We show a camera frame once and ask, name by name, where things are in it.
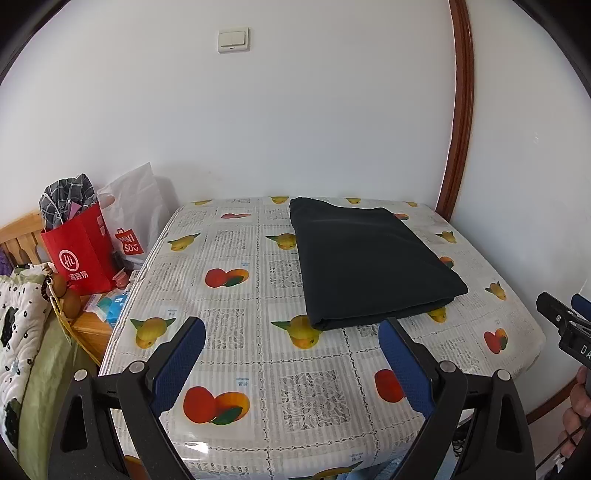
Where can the red paper bag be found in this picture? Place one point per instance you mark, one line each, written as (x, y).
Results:
(78, 249)

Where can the green bed sheet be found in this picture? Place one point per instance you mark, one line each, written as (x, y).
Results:
(51, 369)

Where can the grey plaid cloth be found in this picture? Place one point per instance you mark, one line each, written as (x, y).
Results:
(64, 194)

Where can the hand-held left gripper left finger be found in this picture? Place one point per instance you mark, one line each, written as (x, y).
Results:
(178, 360)

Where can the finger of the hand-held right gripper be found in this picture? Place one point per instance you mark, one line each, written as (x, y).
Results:
(556, 311)
(582, 305)

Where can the black sweatshirt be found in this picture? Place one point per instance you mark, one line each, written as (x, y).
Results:
(369, 263)

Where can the pink cup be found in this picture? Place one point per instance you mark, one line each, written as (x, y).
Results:
(121, 280)

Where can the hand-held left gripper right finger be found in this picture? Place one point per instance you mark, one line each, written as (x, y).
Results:
(401, 364)

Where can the white black-dotted quilt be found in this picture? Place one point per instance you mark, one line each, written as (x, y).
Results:
(23, 323)

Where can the blue box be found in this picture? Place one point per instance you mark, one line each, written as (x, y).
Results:
(115, 310)

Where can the fruit print tablecloth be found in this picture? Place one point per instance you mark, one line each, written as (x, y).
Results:
(277, 369)

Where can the white plastic shopping bag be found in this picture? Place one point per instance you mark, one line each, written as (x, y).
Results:
(134, 203)

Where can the brown bottle gourd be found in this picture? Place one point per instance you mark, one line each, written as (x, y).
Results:
(70, 304)

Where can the wooden bed headboard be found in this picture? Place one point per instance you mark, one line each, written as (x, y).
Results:
(23, 235)

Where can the brown wooden door frame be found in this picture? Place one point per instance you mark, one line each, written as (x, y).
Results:
(461, 115)

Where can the white light switch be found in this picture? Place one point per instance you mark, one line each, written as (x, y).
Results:
(233, 40)

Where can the purple fluffy cloth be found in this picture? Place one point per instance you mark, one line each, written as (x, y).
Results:
(4, 263)

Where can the person's right hand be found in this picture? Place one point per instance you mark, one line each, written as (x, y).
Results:
(579, 406)

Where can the brown wooden baseboard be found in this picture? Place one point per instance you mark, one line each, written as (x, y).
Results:
(551, 408)

